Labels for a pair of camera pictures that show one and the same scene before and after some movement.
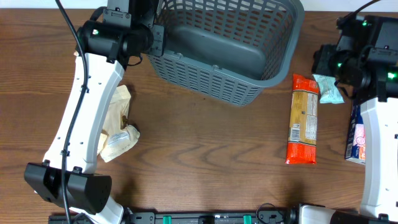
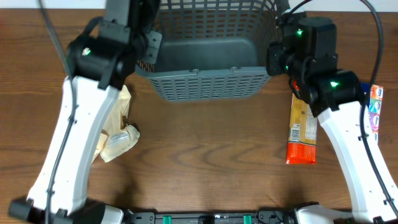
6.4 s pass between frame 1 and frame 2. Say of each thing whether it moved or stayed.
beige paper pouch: stayed
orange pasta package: stayed
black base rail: stayed
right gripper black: moved
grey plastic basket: moved
